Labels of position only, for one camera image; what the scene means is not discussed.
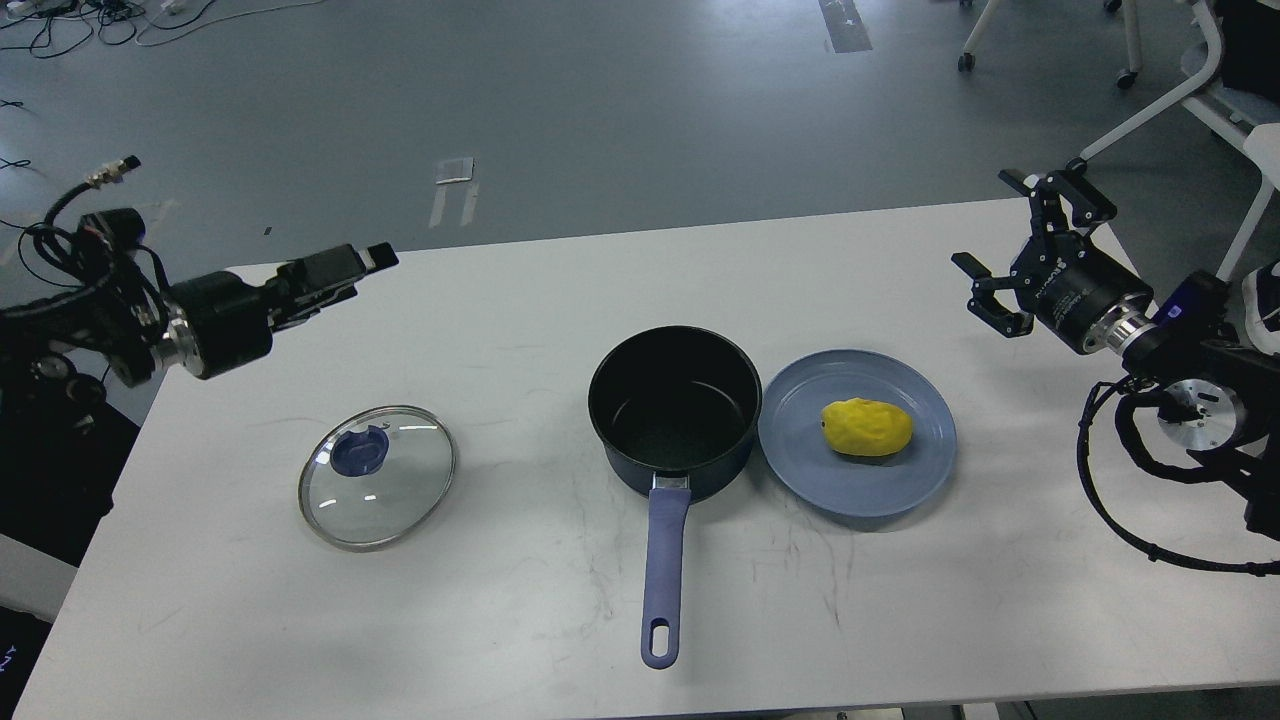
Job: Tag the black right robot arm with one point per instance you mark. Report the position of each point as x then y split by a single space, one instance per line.
1194 406

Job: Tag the black box at left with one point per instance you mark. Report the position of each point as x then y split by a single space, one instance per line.
57 484

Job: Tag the blue saucepan with handle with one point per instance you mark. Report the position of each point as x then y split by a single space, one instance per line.
676 409

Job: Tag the glass lid blue knob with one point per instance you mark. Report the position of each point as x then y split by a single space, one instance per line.
376 477

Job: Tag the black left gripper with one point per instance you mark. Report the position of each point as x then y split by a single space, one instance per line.
220 323

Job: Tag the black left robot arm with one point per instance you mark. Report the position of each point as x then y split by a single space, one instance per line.
122 307

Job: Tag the white office chair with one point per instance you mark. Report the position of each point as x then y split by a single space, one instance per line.
1221 109

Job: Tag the white floor tape marker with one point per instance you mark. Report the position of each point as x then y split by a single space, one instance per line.
449 174

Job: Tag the seated person in black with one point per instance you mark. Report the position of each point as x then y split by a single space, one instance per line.
1252 28

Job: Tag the blue plate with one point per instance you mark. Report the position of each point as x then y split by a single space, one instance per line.
857 488

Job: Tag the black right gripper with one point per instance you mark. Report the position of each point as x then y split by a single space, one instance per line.
1060 277

